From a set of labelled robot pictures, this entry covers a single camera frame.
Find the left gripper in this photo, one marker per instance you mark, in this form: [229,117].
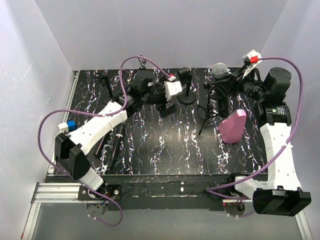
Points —
[165,112]

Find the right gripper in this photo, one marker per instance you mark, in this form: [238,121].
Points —
[225,85]

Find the silver mesh microphone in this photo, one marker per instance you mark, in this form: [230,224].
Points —
[219,72]
[99,147]

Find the shock mount stand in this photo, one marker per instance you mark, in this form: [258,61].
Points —
[212,95]

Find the round base stand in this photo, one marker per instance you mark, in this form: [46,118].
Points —
[103,80]
[187,97]

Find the tall black foam microphone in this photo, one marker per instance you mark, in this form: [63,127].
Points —
[116,145]

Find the black tripod stand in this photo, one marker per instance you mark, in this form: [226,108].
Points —
[142,63]

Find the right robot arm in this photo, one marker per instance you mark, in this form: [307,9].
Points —
[282,195]

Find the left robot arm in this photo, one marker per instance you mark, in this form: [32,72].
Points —
[71,149]

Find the pink wedge block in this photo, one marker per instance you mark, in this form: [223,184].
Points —
[231,129]

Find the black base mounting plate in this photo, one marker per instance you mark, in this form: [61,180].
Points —
[167,191]

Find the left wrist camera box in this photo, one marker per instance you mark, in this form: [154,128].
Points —
[172,87]

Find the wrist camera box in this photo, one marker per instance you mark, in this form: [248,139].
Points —
[251,60]
[172,87]

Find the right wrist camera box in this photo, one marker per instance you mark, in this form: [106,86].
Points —
[251,60]

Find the aluminium frame rail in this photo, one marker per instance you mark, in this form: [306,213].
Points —
[164,146]

